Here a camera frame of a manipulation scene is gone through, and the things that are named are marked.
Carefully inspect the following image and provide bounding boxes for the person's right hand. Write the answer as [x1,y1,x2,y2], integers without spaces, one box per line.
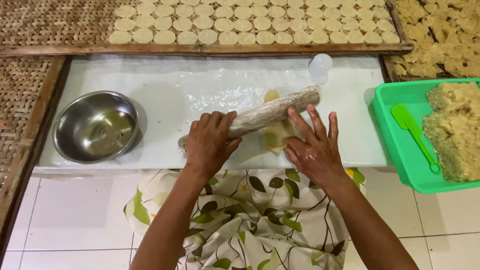
[283,104,348,188]

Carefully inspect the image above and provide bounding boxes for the person's left hand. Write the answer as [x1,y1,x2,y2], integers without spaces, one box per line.
[185,110,243,177]

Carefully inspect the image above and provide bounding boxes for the plastic-wrapped rolling pin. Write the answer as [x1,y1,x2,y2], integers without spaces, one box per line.
[177,85,322,152]

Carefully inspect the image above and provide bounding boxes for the flattened yellow dough piece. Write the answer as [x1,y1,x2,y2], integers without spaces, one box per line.
[261,89,301,154]

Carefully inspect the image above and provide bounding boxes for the plastic-covered white work board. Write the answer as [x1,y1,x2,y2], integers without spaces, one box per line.
[33,54,389,174]

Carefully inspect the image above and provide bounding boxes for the green plastic tray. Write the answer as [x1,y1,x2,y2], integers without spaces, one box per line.
[371,77,480,194]

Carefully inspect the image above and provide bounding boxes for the person's leaf-print clothing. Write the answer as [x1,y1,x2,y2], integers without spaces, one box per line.
[123,167,367,270]

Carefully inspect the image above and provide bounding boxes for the white light bulb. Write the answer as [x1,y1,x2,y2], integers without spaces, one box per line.
[308,53,334,78]

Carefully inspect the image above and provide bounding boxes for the green plastic spatula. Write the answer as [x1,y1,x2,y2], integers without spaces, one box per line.
[390,103,442,175]

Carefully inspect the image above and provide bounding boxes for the round steel bowl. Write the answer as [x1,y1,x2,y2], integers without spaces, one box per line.
[52,90,140,165]

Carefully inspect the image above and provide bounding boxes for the rows of round dough discs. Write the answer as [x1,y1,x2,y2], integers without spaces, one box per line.
[108,0,401,46]

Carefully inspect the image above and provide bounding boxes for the heap of yellow dough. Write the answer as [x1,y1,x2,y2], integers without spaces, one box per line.
[422,81,480,183]

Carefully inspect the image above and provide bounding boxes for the bamboo tray of dried crackers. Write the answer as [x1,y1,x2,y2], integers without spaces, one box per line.
[382,0,480,82]

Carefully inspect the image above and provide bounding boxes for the wood-framed woven bamboo drying tray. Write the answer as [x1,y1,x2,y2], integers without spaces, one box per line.
[0,0,415,58]

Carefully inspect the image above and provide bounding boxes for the empty woven bamboo tray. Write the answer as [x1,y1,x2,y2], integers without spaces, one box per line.
[0,55,69,259]

